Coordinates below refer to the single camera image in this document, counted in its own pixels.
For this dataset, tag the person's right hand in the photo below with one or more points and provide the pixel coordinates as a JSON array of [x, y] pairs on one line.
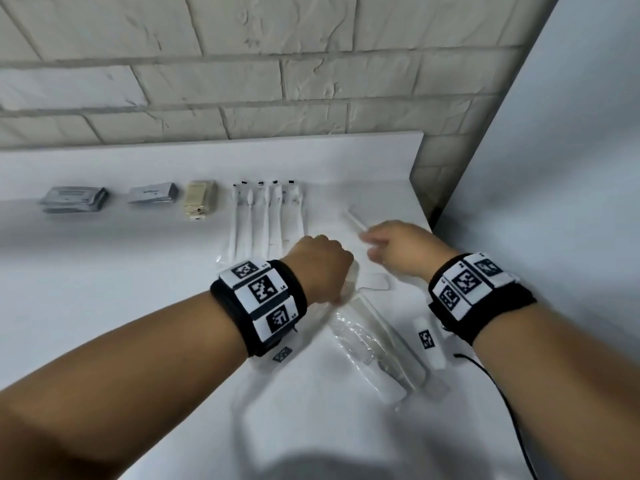
[[410, 249]]

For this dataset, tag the person's left hand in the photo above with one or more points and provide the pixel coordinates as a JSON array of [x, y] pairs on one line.
[[315, 264]]

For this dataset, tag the person's right fingers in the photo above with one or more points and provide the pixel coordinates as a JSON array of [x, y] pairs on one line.
[[376, 240]]

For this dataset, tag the white toothbrush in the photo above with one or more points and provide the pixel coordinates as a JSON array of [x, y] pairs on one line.
[[357, 219]]

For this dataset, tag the person's right forearm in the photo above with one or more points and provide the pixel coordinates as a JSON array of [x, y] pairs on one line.
[[565, 389]]

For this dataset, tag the person's left forearm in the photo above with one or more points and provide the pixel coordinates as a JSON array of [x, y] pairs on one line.
[[125, 384]]

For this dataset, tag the white comb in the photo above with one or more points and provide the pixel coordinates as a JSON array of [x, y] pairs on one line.
[[372, 283]]

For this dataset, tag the clear plastic tray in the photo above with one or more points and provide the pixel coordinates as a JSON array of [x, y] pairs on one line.
[[380, 344]]

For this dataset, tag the black right wristband with markers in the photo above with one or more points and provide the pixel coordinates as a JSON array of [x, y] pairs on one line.
[[475, 294]]

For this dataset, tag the black wristband with markers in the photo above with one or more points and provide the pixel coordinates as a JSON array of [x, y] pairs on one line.
[[260, 304], [475, 294]]

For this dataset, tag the row of packaged white toothbrushes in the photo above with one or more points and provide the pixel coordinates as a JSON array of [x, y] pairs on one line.
[[265, 219]]

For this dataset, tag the white tube with marker tag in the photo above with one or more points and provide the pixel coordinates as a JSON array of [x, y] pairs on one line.
[[429, 342]]

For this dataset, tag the black left wristband with markers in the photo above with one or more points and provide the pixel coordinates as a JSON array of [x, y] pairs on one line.
[[260, 304]]

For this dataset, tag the beige packet stack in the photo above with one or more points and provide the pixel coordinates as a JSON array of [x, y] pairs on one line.
[[200, 199]]

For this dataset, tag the grey flat packet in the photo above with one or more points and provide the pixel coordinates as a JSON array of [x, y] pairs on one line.
[[152, 193]]

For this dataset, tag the stack of grey packets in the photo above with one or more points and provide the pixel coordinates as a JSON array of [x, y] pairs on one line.
[[75, 198]]

